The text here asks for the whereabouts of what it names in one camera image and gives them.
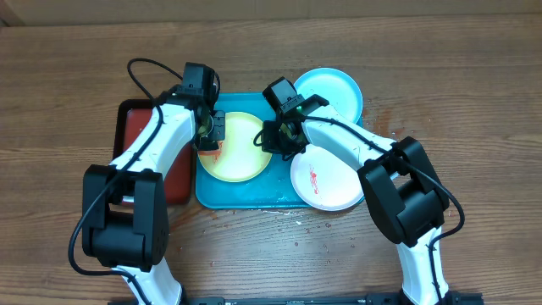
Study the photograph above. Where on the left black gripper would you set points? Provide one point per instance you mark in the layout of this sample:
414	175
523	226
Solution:
218	131

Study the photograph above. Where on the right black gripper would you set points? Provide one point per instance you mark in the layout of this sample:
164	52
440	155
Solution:
273	146

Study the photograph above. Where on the green and orange sponge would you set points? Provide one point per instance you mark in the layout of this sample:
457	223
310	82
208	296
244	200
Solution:
210	148

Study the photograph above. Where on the yellow-green plate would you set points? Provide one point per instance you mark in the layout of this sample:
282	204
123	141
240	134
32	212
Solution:
237	159

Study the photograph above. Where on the white plate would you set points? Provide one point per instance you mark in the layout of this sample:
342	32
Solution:
323	181

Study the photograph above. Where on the light blue plate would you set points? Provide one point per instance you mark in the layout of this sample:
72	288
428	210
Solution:
337	87

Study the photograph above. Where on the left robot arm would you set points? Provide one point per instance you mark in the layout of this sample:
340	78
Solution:
124	222

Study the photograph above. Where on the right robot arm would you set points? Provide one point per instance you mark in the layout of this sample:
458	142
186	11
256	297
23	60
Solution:
403	193

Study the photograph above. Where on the black red-lined tray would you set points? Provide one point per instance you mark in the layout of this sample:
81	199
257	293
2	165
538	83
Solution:
133	116

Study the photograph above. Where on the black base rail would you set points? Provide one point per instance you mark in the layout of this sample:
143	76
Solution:
388	298

